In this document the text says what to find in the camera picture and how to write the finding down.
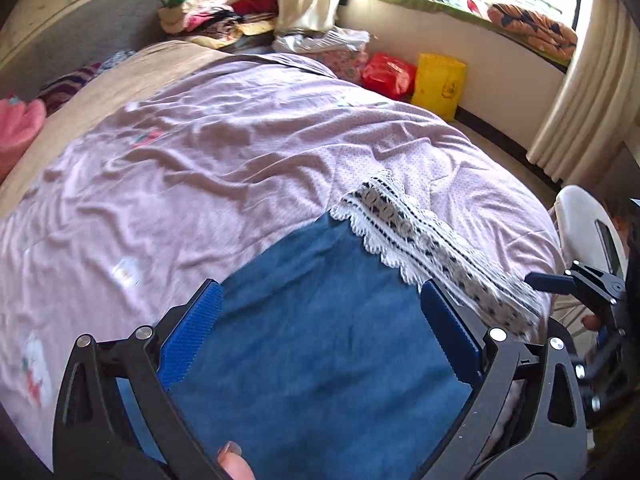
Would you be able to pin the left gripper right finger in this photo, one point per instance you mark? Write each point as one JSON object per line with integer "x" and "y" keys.
{"x": 483, "y": 364}

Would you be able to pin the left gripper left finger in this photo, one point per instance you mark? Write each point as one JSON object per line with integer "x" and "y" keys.
{"x": 157, "y": 358}

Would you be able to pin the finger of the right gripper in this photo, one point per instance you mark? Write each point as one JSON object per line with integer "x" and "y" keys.
{"x": 555, "y": 284}

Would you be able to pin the blue denim lace-trimmed pants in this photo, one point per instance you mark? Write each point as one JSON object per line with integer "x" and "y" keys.
{"x": 321, "y": 364}

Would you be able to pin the right hand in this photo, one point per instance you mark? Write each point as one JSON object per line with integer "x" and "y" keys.
{"x": 592, "y": 322}

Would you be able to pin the left hand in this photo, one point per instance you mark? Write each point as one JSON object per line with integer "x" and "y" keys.
{"x": 230, "y": 459}

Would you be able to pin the white chair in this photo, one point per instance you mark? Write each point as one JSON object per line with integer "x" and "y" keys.
{"x": 587, "y": 234}

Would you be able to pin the lilac patterned bed quilt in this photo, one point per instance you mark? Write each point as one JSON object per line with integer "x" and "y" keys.
{"x": 241, "y": 119}

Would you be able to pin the cream window curtain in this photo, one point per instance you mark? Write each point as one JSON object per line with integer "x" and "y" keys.
{"x": 598, "y": 102}

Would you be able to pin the yellow shopping bag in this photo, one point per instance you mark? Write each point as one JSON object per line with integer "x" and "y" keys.
{"x": 439, "y": 84}

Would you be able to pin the orange patterned cushion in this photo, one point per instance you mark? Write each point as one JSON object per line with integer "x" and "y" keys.
{"x": 537, "y": 30}

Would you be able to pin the pink crumpled blanket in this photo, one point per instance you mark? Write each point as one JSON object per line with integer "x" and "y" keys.
{"x": 20, "y": 123}

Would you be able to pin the red plastic bag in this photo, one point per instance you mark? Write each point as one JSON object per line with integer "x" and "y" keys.
{"x": 389, "y": 76}

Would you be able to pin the striped dark pillow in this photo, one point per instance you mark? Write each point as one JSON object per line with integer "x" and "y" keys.
{"x": 57, "y": 92}

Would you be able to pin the green windowsill cushion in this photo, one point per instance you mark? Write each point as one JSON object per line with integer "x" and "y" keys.
{"x": 467, "y": 16}

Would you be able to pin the floral fabric bag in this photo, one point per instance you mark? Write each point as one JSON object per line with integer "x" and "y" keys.
{"x": 342, "y": 50}

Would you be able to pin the grey quilted headboard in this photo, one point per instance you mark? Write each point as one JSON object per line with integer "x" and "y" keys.
{"x": 91, "y": 33}

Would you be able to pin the pile of folded clothes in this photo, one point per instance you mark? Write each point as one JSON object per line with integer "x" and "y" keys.
{"x": 223, "y": 25}

